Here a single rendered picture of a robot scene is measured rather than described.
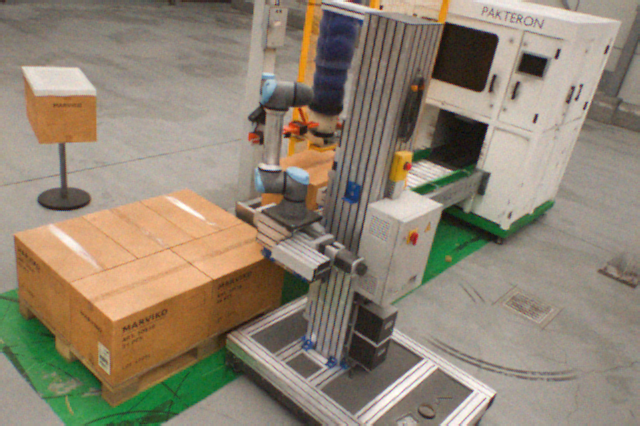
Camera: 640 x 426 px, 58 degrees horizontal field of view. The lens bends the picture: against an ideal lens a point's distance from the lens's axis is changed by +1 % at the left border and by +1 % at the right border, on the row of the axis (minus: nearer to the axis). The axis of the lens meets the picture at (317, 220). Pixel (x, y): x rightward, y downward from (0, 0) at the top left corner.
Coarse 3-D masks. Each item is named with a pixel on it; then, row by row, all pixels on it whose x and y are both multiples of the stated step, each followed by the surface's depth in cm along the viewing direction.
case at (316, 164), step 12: (300, 156) 385; (312, 156) 389; (324, 156) 392; (300, 168) 366; (312, 168) 369; (324, 168) 372; (312, 180) 352; (324, 180) 355; (312, 192) 349; (264, 204) 376; (276, 204) 370; (312, 204) 352
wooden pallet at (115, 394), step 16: (272, 304) 368; (208, 336) 331; (224, 336) 352; (64, 352) 317; (80, 352) 304; (192, 352) 332; (208, 352) 336; (160, 368) 320; (176, 368) 322; (112, 384) 288; (128, 384) 295; (144, 384) 308; (112, 400) 292
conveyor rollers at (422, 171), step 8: (424, 160) 539; (416, 168) 520; (424, 168) 519; (432, 168) 523; (440, 168) 528; (408, 176) 499; (416, 176) 502; (424, 176) 501; (432, 176) 505; (440, 176) 509; (408, 184) 480; (416, 184) 485; (448, 184) 496
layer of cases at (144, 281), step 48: (192, 192) 404; (48, 240) 322; (96, 240) 329; (144, 240) 337; (192, 240) 346; (240, 240) 354; (48, 288) 310; (96, 288) 290; (144, 288) 296; (192, 288) 303; (240, 288) 335; (96, 336) 285; (144, 336) 290; (192, 336) 319
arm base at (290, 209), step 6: (282, 204) 282; (288, 204) 280; (294, 204) 279; (300, 204) 280; (282, 210) 281; (288, 210) 280; (294, 210) 281; (300, 210) 281; (306, 210) 285; (282, 216) 282; (288, 216) 280; (294, 216) 280; (300, 216) 282
